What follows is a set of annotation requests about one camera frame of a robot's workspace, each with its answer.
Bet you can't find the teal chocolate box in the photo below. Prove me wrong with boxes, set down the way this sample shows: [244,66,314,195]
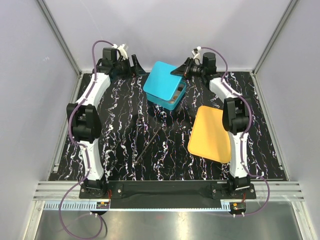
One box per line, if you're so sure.
[146,81,187,111]

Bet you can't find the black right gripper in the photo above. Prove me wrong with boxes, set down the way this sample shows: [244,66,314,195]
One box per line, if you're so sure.
[170,58,206,81]

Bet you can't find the teal box lid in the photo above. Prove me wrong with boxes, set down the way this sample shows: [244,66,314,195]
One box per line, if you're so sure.
[143,61,182,101]

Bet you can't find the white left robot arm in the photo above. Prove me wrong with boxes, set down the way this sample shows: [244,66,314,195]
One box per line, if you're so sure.
[66,44,146,198]

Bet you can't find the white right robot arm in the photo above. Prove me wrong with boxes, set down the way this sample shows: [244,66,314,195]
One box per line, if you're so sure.
[170,46,253,199]

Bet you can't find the metal tongs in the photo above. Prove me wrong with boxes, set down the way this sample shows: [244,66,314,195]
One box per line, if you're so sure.
[134,121,165,166]

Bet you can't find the aluminium slotted rail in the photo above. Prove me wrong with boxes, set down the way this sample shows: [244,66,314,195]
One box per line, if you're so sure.
[32,181,305,213]

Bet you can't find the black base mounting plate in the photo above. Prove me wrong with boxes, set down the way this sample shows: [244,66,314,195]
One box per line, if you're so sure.
[79,180,257,211]

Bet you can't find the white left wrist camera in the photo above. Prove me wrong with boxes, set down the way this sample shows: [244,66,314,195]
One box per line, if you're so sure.
[112,43,129,60]

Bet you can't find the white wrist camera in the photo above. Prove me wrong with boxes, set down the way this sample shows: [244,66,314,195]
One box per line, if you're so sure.
[191,46,202,62]
[112,43,129,60]

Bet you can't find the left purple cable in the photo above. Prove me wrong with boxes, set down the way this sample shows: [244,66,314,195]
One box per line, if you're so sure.
[58,40,118,237]

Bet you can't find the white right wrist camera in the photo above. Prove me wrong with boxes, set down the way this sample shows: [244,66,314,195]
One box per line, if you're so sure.
[191,46,202,62]

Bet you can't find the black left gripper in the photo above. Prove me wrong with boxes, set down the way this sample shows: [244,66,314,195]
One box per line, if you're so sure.
[113,55,146,81]

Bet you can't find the yellow plastic tray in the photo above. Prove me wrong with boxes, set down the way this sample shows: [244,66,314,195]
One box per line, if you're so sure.
[187,105,231,164]

